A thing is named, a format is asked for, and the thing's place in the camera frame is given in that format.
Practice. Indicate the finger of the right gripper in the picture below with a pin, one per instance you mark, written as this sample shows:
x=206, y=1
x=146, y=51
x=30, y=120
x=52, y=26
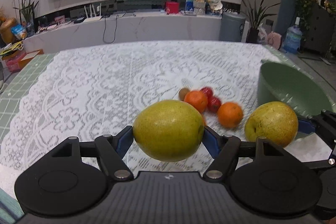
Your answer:
x=309, y=125

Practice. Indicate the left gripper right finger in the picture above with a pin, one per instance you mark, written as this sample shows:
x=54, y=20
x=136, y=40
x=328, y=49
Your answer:
x=262, y=177

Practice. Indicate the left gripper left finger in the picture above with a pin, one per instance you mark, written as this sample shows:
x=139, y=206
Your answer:
x=74, y=176

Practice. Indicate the smaller yellow-green pear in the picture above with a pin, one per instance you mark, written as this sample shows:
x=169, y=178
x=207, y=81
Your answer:
x=275, y=121

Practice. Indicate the orange mandarin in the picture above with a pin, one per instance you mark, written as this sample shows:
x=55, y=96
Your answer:
x=197, y=99
x=230, y=114

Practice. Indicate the large yellow-green pear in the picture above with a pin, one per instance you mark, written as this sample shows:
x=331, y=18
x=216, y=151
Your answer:
x=169, y=130

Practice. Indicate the green colander bowl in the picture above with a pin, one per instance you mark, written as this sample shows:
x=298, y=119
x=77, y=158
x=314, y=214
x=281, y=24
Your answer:
x=281, y=82

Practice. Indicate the blue water bottle jug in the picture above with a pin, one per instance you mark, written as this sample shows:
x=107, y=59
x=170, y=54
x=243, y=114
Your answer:
x=293, y=38

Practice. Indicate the dark cabinet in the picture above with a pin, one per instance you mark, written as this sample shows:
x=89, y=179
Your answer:
x=320, y=32

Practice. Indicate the red cherry tomato front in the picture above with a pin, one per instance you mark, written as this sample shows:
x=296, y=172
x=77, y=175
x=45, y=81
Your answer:
x=214, y=103

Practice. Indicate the red cherry tomato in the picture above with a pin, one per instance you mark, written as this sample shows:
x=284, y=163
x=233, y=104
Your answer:
x=207, y=91
x=214, y=103

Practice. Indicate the red cherry tomato back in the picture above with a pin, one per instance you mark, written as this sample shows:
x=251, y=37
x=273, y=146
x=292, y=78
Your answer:
x=207, y=91

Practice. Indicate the white plastic bag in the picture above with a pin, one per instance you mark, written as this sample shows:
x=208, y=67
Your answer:
x=262, y=35

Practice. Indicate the orange mandarin back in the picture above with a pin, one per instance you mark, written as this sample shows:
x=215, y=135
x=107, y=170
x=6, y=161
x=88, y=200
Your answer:
x=197, y=99

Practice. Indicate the potted long-leaf plant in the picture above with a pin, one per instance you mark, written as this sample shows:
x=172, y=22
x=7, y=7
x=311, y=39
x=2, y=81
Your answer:
x=255, y=15

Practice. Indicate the small brown kiwi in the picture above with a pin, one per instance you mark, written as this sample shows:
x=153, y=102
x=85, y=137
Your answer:
x=182, y=93

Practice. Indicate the white lace tablecloth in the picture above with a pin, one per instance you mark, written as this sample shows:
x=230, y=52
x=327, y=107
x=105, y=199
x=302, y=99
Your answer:
x=16, y=158

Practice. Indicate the grey round trash bin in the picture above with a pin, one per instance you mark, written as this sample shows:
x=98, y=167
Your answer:
x=232, y=27

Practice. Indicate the pink storage box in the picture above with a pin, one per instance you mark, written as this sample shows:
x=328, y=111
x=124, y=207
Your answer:
x=14, y=64

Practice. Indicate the blue snack bag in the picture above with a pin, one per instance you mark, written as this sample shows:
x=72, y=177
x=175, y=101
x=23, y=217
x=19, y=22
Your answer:
x=19, y=32

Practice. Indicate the white wifi router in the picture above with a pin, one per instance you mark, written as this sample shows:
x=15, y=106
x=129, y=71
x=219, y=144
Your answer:
x=93, y=13

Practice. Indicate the golden vase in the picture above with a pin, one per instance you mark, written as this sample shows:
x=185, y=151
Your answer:
x=5, y=30

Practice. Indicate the white marble tv console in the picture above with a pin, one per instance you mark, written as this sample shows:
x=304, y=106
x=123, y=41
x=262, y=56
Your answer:
x=127, y=27

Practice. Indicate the green plant in glass vase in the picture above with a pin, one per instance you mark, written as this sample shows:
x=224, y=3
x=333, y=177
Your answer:
x=27, y=10

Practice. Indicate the red box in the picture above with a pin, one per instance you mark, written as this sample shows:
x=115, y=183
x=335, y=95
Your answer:
x=172, y=7

